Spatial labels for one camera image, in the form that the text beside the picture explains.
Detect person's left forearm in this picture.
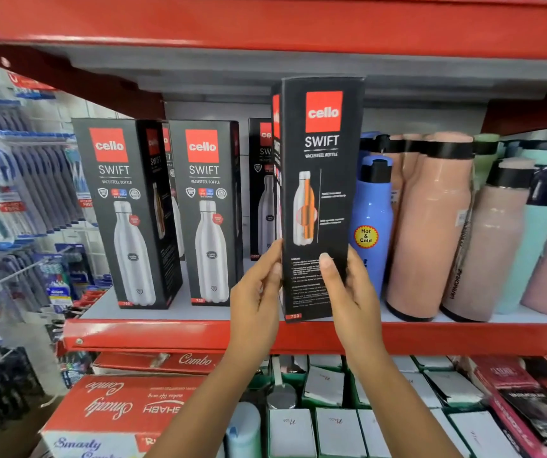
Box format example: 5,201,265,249
144,349,274,458

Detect steel container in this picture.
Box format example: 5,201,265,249
266,383,298,411

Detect group of white green boxes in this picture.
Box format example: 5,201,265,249
250,355,522,458

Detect person's right forearm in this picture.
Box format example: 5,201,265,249
344,353,451,458

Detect rows of hanging toothbrush packets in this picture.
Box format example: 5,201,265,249
0,73,112,425

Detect large red white carton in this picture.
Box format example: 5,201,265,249
39,374,208,458

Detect black bottle box orange diagram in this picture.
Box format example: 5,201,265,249
271,76,366,324

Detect flat red carton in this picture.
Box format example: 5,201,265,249
92,352,225,376

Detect mint green bottle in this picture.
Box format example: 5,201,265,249
502,139,547,168
473,133,502,189

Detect blue bottle round sticker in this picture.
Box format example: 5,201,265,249
348,154,395,299

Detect person's left hand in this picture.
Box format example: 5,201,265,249
229,238,284,361

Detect red metal shelf rack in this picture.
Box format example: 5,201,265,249
0,0,547,357

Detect black steel bottle box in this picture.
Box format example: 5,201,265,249
248,117,277,262
161,121,186,262
168,119,245,307
71,117,184,311

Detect mint bottle navy lid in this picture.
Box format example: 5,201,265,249
495,164,547,315

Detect light blue bottle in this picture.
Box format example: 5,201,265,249
225,401,263,458

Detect person's right hand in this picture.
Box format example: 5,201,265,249
319,245,390,366

